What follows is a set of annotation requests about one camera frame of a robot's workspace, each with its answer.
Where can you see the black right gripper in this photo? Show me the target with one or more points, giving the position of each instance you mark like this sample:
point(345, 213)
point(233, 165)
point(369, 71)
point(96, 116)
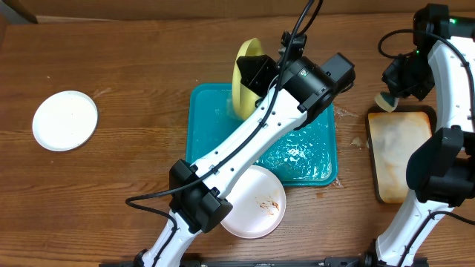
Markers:
point(390, 81)

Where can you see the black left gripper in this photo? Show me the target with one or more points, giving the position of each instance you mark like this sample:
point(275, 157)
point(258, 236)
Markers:
point(264, 70)

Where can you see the yellow plate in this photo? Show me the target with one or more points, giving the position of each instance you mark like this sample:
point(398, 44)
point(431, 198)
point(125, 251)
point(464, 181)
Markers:
point(243, 99)

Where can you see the green yellow sponge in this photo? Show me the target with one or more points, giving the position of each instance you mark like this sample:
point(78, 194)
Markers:
point(386, 101)

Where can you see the white plate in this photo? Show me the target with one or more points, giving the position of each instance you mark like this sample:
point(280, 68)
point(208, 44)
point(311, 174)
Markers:
point(258, 204)
point(65, 121)

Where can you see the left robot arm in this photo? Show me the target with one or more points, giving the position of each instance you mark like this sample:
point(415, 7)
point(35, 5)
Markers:
point(273, 98)

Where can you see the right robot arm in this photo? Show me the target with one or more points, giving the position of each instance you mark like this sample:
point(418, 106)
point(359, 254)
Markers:
point(440, 173)

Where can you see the white plate bottom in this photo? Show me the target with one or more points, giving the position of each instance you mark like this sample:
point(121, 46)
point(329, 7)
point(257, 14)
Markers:
point(258, 204)

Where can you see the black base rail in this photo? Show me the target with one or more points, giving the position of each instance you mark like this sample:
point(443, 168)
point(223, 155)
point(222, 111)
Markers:
point(190, 260)

